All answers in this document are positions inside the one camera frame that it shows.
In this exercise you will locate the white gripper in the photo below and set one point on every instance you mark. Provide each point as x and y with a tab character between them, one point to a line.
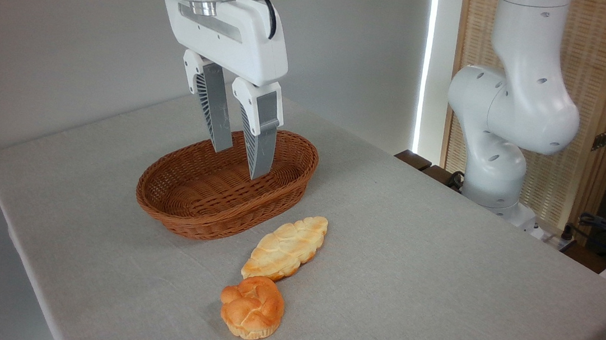
238	39

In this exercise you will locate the round golden knotted bread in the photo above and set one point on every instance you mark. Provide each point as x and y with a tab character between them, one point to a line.
253	308

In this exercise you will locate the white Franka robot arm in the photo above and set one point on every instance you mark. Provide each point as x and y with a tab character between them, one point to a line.
518	102

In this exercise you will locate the brown wicker oval basket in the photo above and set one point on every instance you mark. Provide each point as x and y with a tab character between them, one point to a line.
203	210

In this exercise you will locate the long pale braided bread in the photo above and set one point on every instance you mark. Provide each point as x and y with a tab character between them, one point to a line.
286	247

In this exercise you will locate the white vertical light strip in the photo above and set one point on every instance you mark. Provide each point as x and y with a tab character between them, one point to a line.
426	65

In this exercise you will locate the grey tablecloth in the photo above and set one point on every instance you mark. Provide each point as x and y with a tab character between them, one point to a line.
408	294

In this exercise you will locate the wooden slatted screen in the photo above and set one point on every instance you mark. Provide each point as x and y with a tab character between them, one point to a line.
590	65

